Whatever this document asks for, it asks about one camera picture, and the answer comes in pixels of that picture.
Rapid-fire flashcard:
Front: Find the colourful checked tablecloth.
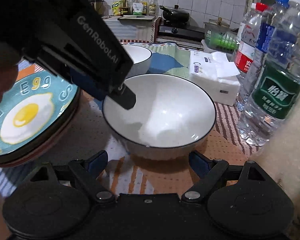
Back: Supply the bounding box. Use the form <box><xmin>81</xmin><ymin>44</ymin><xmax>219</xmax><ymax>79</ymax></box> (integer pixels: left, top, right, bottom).
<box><xmin>0</xmin><ymin>41</ymin><xmax>265</xmax><ymax>196</ymax></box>

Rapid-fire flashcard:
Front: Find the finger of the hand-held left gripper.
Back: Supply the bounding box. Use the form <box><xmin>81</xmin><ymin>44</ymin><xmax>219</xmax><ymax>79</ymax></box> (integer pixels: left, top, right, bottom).
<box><xmin>111</xmin><ymin>84</ymin><xmax>137</xmax><ymax>110</ymax></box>
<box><xmin>70</xmin><ymin>70</ymin><xmax>111</xmax><ymax>101</ymax></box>

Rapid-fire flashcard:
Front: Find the black wok with lid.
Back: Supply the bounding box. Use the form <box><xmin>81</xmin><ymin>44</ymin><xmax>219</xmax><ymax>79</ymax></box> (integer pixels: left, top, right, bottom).
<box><xmin>159</xmin><ymin>4</ymin><xmax>191</xmax><ymax>23</ymax></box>

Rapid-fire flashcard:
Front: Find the yellow green seasoning pack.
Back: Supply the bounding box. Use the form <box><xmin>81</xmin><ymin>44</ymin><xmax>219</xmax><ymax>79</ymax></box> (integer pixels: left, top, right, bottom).
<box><xmin>112</xmin><ymin>1</ymin><xmax>123</xmax><ymax>15</ymax></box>

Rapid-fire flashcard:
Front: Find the red label water bottle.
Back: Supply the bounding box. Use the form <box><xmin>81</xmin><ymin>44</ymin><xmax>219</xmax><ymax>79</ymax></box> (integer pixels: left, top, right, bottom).
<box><xmin>234</xmin><ymin>2</ymin><xmax>269</xmax><ymax>112</ymax></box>

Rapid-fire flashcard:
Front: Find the blue cap water bottle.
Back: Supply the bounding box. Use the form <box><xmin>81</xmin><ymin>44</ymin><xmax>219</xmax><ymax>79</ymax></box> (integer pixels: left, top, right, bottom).
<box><xmin>254</xmin><ymin>0</ymin><xmax>290</xmax><ymax>58</ymax></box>

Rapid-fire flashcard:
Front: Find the white tissue pack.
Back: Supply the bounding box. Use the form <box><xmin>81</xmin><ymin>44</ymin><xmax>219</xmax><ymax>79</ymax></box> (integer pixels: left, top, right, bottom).
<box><xmin>189</xmin><ymin>50</ymin><xmax>241</xmax><ymax>106</ymax></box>

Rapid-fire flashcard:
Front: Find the white bowl with black rim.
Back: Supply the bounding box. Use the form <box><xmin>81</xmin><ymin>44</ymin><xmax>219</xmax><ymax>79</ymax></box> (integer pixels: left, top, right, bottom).
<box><xmin>102</xmin><ymin>74</ymin><xmax>217</xmax><ymax>161</ymax></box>
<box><xmin>120</xmin><ymin>44</ymin><xmax>153</xmax><ymax>75</ymax></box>

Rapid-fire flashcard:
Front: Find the clear plastic rice bag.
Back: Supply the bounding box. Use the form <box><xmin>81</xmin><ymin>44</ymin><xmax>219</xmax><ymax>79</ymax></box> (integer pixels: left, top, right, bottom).
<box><xmin>249</xmin><ymin>97</ymin><xmax>300</xmax><ymax>207</ymax></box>

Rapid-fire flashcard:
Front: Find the green label water bottle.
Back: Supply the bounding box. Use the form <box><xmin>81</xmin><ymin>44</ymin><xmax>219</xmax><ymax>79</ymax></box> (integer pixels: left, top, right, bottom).
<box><xmin>237</xmin><ymin>0</ymin><xmax>300</xmax><ymax>147</ymax></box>

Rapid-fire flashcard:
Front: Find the green plastic basket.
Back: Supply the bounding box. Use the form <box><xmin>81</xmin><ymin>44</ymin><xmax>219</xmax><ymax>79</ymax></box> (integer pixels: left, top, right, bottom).
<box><xmin>204</xmin><ymin>22</ymin><xmax>238</xmax><ymax>52</ymax></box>

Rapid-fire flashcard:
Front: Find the white label oil bottle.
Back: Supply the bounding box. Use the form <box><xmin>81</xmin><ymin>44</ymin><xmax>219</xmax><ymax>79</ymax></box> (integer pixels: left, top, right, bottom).
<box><xmin>132</xmin><ymin>0</ymin><xmax>142</xmax><ymax>15</ymax></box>

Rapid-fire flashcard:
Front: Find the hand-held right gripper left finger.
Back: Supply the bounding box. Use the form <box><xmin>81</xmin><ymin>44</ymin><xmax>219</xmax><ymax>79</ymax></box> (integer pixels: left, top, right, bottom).
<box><xmin>22</xmin><ymin>150</ymin><xmax>117</xmax><ymax>203</ymax></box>

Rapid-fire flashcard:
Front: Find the striped cabinet cover cloth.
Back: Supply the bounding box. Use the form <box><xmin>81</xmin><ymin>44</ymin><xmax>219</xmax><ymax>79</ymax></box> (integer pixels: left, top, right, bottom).
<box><xmin>102</xmin><ymin>16</ymin><xmax>161</xmax><ymax>43</ymax></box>

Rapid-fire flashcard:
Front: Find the dark pressure cooker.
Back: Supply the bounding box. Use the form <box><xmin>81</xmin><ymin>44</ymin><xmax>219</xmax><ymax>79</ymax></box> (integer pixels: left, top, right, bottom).
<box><xmin>87</xmin><ymin>0</ymin><xmax>103</xmax><ymax>16</ymax></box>

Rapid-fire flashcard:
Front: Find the glass pot with lid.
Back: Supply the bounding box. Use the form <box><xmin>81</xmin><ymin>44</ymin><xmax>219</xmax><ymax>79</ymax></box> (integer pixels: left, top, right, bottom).
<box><xmin>209</xmin><ymin>17</ymin><xmax>231</xmax><ymax>28</ymax></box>

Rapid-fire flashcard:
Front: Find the cutting board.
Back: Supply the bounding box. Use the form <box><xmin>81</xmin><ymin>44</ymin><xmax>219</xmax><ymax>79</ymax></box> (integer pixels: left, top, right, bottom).
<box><xmin>117</xmin><ymin>15</ymin><xmax>157</xmax><ymax>22</ymax></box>

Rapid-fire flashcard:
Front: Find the blue fried egg plate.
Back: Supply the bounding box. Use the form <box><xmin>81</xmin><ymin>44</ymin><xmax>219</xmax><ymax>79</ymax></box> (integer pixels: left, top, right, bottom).
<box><xmin>0</xmin><ymin>57</ymin><xmax>80</xmax><ymax>159</ymax></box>

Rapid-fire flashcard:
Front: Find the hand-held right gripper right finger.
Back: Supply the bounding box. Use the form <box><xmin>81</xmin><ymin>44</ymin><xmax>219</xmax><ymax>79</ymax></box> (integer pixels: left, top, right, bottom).
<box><xmin>180</xmin><ymin>150</ymin><xmax>275</xmax><ymax>202</ymax></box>

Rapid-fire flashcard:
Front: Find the black gas stove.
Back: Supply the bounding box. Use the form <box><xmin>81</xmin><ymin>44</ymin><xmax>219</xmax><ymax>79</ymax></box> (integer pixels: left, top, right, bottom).
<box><xmin>157</xmin><ymin>21</ymin><xmax>206</xmax><ymax>42</ymax></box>

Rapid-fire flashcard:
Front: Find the person's left hand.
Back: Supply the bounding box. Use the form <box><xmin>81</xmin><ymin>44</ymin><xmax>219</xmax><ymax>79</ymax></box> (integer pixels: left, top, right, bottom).
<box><xmin>0</xmin><ymin>64</ymin><xmax>19</xmax><ymax>108</ymax></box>

